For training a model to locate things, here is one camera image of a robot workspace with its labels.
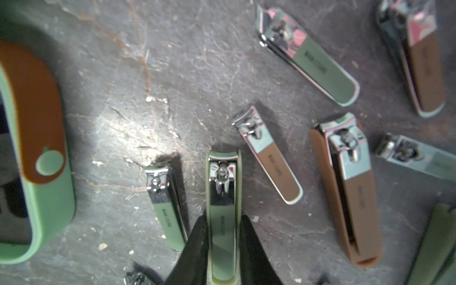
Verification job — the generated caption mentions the brown nail clipper upper right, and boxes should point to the brown nail clipper upper right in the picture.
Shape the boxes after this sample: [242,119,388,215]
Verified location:
[376,1,447,118]

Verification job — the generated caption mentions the lone nail clipper near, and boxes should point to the lone nail clipper near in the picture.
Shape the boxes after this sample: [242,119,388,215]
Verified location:
[123,272,155,285]

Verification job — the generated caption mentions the small brown nail clipper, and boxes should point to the small brown nail clipper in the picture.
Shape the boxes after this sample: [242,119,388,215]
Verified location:
[232,105,304,205]

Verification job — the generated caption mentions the green nail tool bottom right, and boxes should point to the green nail tool bottom right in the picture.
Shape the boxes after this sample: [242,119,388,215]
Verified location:
[406,203,456,285]

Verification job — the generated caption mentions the green nail clipper right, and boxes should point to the green nail clipper right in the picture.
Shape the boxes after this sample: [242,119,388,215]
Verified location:
[375,133,456,182]

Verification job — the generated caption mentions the green nail clipper upper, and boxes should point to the green nail clipper upper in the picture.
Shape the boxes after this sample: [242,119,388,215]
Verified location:
[255,4,361,107]

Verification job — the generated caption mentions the large brown nail clipper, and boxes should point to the large brown nail clipper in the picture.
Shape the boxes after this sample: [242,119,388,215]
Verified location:
[309,112,382,267]

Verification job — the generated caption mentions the large green nail clipper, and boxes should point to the large green nail clipper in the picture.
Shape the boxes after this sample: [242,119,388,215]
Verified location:
[205,150,242,285]

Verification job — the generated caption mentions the green clipper case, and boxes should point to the green clipper case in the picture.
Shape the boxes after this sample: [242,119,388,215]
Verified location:
[1,41,76,264]

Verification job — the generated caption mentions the small green nail clipper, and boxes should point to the small green nail clipper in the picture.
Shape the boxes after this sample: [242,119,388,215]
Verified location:
[145,161,188,252]

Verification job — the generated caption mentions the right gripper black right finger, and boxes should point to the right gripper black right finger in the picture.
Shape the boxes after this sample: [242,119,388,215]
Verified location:
[239,215,283,285]

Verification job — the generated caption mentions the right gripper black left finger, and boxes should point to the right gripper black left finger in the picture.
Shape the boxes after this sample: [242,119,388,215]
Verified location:
[165,215,209,285]

